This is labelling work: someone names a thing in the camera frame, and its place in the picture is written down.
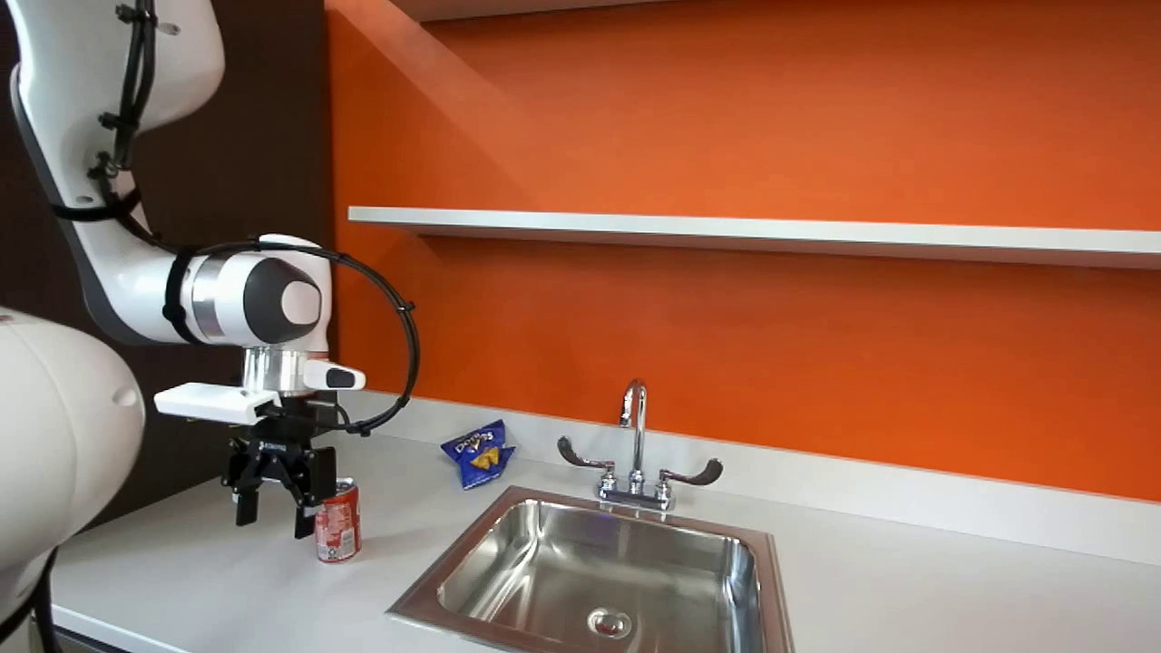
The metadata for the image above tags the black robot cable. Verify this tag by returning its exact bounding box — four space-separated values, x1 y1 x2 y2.
46 0 426 437

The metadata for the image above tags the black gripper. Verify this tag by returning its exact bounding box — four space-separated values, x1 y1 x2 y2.
225 401 342 542

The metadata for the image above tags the red cola can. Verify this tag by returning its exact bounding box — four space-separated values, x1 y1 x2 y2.
311 476 368 567

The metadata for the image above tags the dark wood cabinet panel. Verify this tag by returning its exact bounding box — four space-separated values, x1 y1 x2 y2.
0 0 337 524

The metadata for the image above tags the stainless steel sink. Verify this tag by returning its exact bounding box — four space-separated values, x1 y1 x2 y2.
389 482 797 653

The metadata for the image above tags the blue chips bag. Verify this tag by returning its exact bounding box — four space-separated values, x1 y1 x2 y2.
440 415 518 494

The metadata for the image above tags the chrome faucet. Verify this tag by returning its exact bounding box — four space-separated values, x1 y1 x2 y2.
556 377 726 519

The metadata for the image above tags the white wall shelf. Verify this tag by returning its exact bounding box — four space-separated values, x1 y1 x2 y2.
346 204 1161 270

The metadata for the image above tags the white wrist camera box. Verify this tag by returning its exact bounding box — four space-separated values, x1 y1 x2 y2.
153 377 280 429

